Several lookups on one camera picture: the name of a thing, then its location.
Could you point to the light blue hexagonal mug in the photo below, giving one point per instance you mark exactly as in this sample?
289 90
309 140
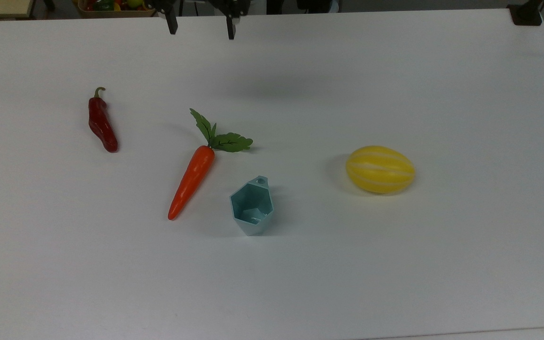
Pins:
253 229

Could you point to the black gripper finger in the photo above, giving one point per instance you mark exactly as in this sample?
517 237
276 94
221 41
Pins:
172 22
231 27

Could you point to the box of toy fruits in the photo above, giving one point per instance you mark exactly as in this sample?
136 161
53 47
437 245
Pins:
111 7

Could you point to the red toy chili pepper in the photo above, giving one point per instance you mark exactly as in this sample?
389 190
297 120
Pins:
102 125

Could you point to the black table clamp mount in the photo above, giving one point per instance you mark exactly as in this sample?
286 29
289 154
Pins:
526 16

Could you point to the yellow striped toy melon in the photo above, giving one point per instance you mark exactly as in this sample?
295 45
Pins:
379 170

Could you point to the orange toy carrot with leaves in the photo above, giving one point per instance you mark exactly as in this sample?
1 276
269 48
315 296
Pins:
196 174

